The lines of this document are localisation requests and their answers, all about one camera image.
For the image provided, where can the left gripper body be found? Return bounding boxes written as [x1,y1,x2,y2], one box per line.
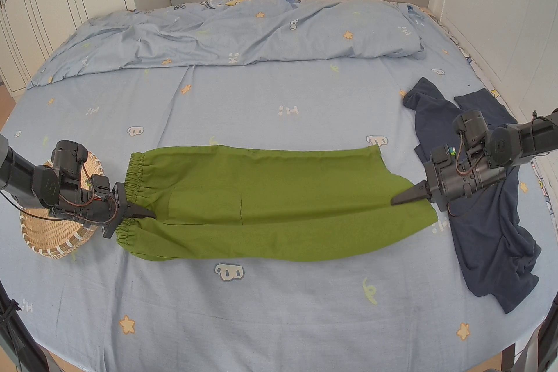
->
[51,182,130,240]

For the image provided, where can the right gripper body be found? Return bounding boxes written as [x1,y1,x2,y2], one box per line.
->
[425,152,507,212]

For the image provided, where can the green trousers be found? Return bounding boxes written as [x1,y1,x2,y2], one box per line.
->
[115,144,438,264]

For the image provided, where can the dark blue garment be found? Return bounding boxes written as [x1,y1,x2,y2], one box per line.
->
[401,77,542,314]

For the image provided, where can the round woven basket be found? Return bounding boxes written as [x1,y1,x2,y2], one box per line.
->
[19,148,105,260]

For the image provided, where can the bed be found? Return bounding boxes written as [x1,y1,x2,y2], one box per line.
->
[0,0,558,372]

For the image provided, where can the pale blue quilt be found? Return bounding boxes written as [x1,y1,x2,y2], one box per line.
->
[25,0,431,90]

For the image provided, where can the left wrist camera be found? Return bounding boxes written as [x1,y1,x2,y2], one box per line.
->
[88,173,110,196]

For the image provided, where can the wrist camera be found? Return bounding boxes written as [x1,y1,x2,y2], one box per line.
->
[431,144,457,167]
[88,173,110,196]

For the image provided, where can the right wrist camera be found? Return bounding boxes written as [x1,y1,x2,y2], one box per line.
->
[431,144,457,167]

